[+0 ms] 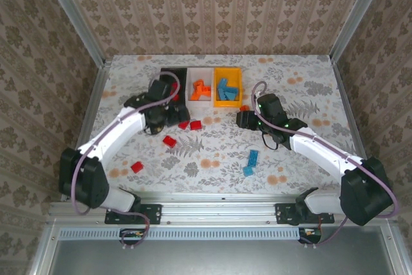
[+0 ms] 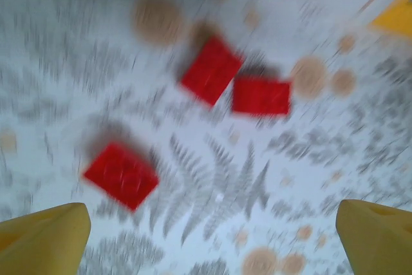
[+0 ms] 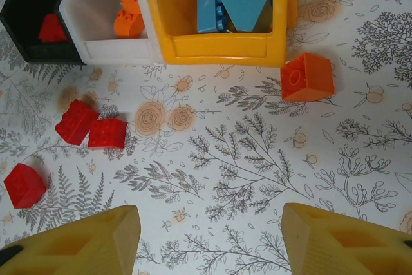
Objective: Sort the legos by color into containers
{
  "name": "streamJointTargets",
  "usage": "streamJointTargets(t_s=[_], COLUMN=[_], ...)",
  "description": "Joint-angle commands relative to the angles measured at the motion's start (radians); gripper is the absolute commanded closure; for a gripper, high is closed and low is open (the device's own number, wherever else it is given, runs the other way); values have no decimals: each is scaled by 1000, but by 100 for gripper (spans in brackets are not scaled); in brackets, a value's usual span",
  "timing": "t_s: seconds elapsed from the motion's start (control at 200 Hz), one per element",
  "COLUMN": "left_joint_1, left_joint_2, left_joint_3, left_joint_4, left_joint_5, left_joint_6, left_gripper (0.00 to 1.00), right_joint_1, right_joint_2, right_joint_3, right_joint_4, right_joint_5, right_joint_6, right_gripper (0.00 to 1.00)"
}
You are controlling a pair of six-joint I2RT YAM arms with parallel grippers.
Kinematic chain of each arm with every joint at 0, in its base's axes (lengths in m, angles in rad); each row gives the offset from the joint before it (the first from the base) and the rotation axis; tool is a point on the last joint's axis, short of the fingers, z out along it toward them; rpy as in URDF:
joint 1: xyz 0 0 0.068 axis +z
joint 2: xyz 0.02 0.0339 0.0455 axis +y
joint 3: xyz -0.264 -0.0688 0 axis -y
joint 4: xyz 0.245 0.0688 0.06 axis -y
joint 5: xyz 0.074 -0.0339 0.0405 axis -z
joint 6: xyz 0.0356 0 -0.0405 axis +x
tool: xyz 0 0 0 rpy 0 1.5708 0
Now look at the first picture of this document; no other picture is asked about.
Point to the red lego brick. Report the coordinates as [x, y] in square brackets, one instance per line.
[184, 125]
[169, 141]
[176, 97]
[137, 167]
[195, 125]
[174, 87]

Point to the long blue lego brick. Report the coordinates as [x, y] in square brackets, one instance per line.
[231, 96]
[253, 157]

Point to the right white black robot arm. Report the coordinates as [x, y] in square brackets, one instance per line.
[322, 154]

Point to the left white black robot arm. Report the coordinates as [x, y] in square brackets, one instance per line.
[112, 133]

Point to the black plastic container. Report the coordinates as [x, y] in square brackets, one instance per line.
[180, 75]

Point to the orange plastic container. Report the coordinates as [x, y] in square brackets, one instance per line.
[232, 73]

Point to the white plastic container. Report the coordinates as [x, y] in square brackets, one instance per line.
[206, 76]

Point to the small blue lego brick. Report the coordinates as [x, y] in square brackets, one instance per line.
[248, 171]

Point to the floral table covering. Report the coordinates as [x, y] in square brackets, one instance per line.
[219, 175]

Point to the aluminium base beam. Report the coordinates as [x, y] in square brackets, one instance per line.
[219, 210]

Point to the black wiring hub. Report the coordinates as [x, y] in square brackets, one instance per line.
[310, 233]
[132, 233]

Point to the grey metal panel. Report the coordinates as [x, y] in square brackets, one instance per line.
[209, 259]

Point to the aluminium table side rail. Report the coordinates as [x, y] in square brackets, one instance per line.
[96, 94]
[346, 101]

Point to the aluminium frame post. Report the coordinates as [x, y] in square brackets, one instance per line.
[360, 11]
[71, 11]

